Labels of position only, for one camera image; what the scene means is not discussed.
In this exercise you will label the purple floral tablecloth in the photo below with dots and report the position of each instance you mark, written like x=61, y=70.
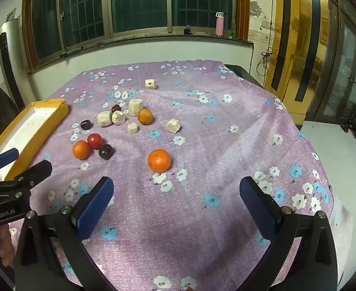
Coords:
x=196, y=200

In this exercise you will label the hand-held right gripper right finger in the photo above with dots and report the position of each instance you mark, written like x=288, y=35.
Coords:
x=258, y=209

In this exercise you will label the wooden framed window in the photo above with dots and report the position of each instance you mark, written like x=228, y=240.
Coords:
x=135, y=3

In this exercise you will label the red jujube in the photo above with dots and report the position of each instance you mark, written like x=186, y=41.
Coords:
x=115, y=108

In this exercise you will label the yellow wooden door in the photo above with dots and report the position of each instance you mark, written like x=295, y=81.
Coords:
x=290, y=51

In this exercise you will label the pink water bottle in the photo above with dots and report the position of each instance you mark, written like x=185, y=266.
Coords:
x=219, y=24

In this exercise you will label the black table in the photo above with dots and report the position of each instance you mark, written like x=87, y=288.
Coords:
x=244, y=72

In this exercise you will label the dark purple plum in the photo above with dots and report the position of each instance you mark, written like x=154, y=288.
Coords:
x=106, y=151
x=85, y=124

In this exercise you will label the orange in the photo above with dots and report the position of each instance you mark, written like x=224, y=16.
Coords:
x=159, y=159
x=145, y=116
x=81, y=150

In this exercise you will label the white standing air conditioner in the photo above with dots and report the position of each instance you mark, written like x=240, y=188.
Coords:
x=9, y=66

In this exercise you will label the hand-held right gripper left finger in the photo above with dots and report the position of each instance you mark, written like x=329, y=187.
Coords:
x=94, y=206

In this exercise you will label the white sugarcane chunk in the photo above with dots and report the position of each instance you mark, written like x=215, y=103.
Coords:
x=132, y=127
x=173, y=125
x=118, y=117
x=104, y=118
x=150, y=83
x=135, y=106

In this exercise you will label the green bottle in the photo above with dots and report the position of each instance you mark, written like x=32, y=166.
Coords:
x=233, y=31

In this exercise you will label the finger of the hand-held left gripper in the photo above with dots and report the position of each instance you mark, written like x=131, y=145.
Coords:
x=37, y=169
x=5, y=156

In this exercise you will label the yellow cardboard box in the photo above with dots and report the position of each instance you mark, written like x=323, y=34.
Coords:
x=29, y=121

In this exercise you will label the person's left hand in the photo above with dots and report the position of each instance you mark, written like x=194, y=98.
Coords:
x=3, y=247

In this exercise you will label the small black object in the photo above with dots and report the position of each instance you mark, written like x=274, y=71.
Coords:
x=187, y=30

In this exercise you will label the dark glass door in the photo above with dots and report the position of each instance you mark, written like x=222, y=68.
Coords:
x=344, y=66

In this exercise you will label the red tomato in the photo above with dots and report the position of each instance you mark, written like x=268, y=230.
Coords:
x=94, y=140

